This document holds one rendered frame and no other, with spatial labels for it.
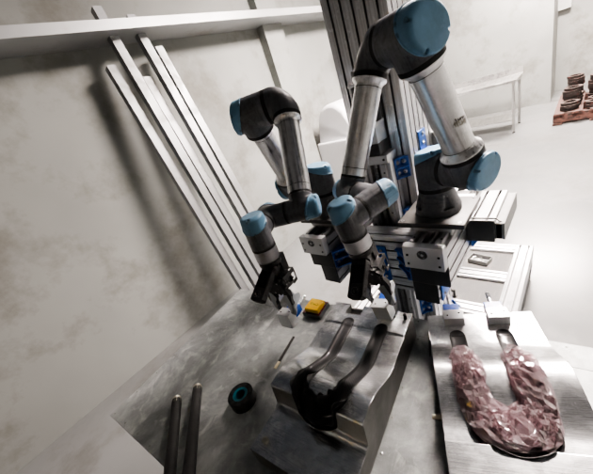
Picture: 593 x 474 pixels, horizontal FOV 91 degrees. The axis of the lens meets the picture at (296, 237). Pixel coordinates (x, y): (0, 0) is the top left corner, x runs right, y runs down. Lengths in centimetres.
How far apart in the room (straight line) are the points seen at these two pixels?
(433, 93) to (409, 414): 79
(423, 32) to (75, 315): 260
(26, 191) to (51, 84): 73
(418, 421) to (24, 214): 244
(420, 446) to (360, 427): 16
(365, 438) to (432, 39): 87
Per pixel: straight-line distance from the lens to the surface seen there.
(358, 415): 73
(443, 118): 90
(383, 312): 93
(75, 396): 293
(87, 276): 266
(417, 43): 79
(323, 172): 131
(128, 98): 260
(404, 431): 86
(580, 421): 82
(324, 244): 129
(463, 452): 72
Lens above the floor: 155
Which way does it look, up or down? 24 degrees down
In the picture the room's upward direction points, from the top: 20 degrees counter-clockwise
